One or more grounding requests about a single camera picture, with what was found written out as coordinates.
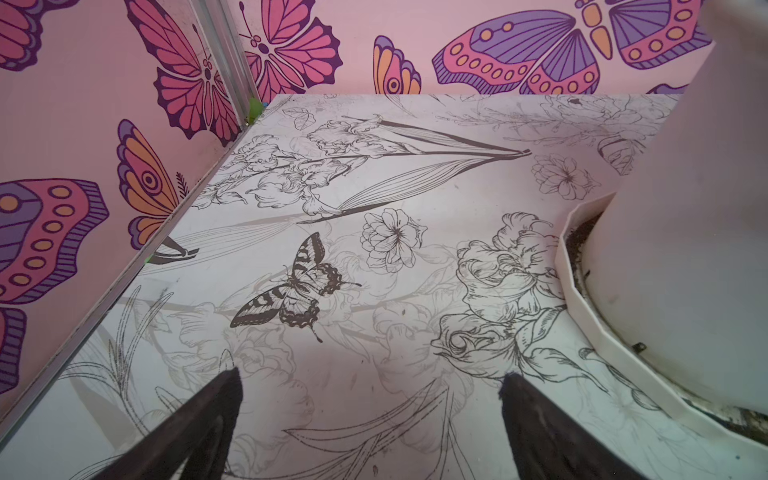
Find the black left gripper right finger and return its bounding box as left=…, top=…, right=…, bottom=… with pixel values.
left=499, top=373, right=643, bottom=479

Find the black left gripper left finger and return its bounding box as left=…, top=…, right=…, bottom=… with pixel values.
left=96, top=368, right=243, bottom=479

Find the white pot saucer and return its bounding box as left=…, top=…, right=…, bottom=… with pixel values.
left=555, top=193, right=767, bottom=458

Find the white plastic flower pot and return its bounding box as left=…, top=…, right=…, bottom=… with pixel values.
left=584, top=1, right=767, bottom=413

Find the aluminium frame rail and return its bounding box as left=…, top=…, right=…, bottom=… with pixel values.
left=190, top=0, right=258, bottom=125

